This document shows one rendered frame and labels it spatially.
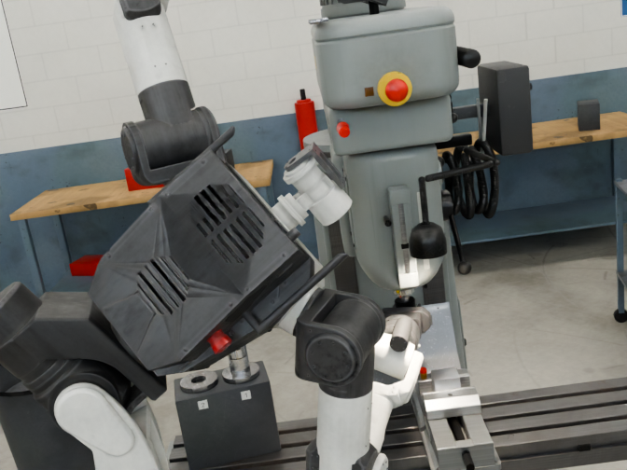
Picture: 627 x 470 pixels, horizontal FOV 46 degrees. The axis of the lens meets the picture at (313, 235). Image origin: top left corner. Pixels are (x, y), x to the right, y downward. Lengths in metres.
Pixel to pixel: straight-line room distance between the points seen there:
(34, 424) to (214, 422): 1.63
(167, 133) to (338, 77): 0.33
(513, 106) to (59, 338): 1.17
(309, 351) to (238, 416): 0.67
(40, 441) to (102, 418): 2.12
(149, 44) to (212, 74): 4.52
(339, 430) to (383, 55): 0.65
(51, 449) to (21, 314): 2.17
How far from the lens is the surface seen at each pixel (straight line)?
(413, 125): 1.48
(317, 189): 1.23
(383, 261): 1.57
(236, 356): 1.76
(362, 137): 1.47
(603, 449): 1.86
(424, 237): 1.42
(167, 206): 1.09
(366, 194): 1.54
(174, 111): 1.27
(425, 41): 1.37
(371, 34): 1.36
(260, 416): 1.79
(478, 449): 1.67
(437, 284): 2.10
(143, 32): 1.32
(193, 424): 1.78
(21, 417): 3.32
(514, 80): 1.85
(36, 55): 6.11
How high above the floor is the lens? 1.91
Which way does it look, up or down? 16 degrees down
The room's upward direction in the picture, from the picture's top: 8 degrees counter-clockwise
